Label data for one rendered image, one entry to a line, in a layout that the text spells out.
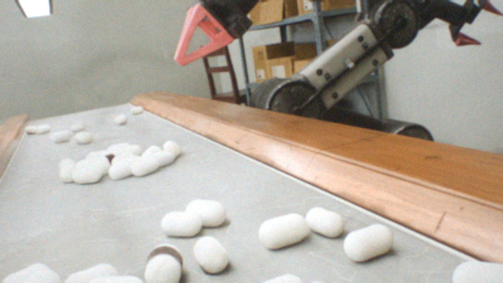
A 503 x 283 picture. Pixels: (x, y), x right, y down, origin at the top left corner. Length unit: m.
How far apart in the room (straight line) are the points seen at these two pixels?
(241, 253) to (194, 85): 5.12
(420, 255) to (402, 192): 0.07
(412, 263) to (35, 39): 4.94
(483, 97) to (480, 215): 2.45
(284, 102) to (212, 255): 0.69
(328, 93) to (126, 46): 4.33
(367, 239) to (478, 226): 0.07
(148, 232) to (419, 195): 0.21
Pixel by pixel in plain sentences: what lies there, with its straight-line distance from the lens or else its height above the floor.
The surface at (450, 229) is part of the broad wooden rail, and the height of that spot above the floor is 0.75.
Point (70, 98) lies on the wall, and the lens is 5.15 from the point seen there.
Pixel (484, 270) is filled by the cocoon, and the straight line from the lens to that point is 0.26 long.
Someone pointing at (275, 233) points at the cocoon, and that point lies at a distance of 0.33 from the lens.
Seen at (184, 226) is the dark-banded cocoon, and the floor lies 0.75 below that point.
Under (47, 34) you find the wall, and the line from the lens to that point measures 5.15.
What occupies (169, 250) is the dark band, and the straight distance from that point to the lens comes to 0.31.
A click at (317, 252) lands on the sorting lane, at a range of 0.33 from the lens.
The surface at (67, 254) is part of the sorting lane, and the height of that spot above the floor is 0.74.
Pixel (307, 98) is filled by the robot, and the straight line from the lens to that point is 0.99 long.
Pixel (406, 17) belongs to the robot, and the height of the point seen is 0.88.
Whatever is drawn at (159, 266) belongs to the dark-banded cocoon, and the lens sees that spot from 0.30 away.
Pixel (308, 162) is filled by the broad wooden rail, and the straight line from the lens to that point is 0.49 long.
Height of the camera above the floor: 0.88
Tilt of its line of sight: 11 degrees down
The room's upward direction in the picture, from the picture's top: 8 degrees counter-clockwise
